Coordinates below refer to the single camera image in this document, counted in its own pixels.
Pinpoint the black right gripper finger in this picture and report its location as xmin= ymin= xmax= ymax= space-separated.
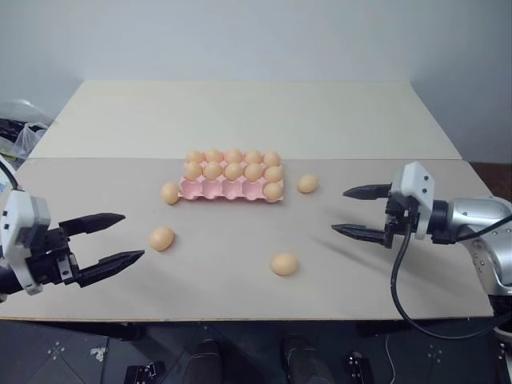
xmin=342 ymin=183 xmax=394 ymax=202
xmin=330 ymin=223 xmax=388 ymax=246

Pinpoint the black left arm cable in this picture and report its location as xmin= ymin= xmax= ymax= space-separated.
xmin=0 ymin=154 xmax=20 ymax=194

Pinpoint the thin white floor cable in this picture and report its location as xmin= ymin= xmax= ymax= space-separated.
xmin=384 ymin=333 xmax=398 ymax=382

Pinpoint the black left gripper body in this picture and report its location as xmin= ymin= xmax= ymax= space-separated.
xmin=26 ymin=224 xmax=82 ymax=287

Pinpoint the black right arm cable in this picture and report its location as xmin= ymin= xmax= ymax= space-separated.
xmin=390 ymin=223 xmax=501 ymax=340

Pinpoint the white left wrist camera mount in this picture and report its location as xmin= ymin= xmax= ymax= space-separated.
xmin=0 ymin=189 xmax=53 ymax=297

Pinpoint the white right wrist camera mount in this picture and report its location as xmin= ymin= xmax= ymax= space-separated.
xmin=390 ymin=161 xmax=437 ymax=241

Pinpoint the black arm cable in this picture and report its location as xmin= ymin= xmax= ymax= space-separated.
xmin=0 ymin=154 xmax=20 ymax=194
xmin=390 ymin=223 xmax=501 ymax=340

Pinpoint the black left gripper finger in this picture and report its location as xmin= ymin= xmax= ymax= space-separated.
xmin=74 ymin=250 xmax=146 ymax=289
xmin=58 ymin=212 xmax=126 ymax=238

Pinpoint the black floor bracket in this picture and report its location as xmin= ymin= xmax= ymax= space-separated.
xmin=125 ymin=361 xmax=167 ymax=384
xmin=346 ymin=350 xmax=372 ymax=384

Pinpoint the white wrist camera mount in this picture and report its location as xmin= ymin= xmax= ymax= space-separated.
xmin=390 ymin=161 xmax=437 ymax=241
xmin=0 ymin=189 xmax=53 ymax=297

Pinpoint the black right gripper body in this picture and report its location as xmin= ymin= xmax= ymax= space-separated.
xmin=382 ymin=190 xmax=422 ymax=250

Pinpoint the clear plastic bag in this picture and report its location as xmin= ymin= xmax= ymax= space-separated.
xmin=0 ymin=98 xmax=54 ymax=162

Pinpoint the pink egg tray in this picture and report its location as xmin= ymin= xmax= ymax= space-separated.
xmin=178 ymin=159 xmax=286 ymax=205

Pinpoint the dark rounded shape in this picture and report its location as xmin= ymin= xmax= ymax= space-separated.
xmin=186 ymin=338 xmax=223 ymax=384
xmin=281 ymin=334 xmax=322 ymax=384

